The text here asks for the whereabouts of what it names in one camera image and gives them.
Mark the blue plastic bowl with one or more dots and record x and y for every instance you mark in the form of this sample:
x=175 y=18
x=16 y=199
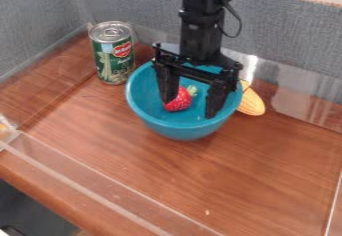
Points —
x=180 y=125

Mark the clear acrylic barrier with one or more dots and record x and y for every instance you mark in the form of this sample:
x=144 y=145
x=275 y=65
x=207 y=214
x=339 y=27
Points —
x=102 y=156

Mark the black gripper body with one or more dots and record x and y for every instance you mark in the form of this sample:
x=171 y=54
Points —
x=221 y=69

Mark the red toy strawberry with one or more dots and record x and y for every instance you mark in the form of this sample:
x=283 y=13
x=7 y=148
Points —
x=183 y=100

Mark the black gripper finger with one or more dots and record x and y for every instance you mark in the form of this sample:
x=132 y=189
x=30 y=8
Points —
x=168 y=77
x=215 y=99

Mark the yellow toy corn cob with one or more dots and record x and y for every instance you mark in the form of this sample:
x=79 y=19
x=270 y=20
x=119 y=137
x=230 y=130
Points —
x=251 y=104

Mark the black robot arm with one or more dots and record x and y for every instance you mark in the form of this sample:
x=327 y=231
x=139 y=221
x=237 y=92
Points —
x=195 y=58

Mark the green vegetable can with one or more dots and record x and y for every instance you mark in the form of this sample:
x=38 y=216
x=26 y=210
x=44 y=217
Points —
x=112 y=46

